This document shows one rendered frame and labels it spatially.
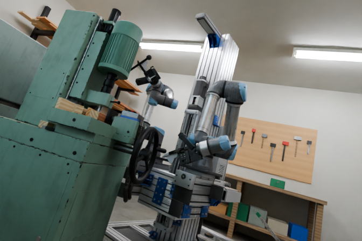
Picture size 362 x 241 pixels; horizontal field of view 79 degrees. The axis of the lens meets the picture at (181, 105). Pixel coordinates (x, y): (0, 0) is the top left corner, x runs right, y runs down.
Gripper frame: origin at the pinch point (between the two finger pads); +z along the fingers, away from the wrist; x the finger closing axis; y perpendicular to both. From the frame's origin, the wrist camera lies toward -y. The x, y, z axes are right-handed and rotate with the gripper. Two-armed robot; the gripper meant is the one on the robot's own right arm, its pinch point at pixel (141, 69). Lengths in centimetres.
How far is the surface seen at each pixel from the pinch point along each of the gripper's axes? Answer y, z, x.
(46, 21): -78, -75, -185
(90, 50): -18.2, 19.4, -15.9
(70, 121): -34, 39, 29
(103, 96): -24.1, 15.7, 12.1
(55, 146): -47, 34, 33
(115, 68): -10.7, 19.4, 3.7
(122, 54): -3.5, 18.8, -2.1
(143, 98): -57, -343, -162
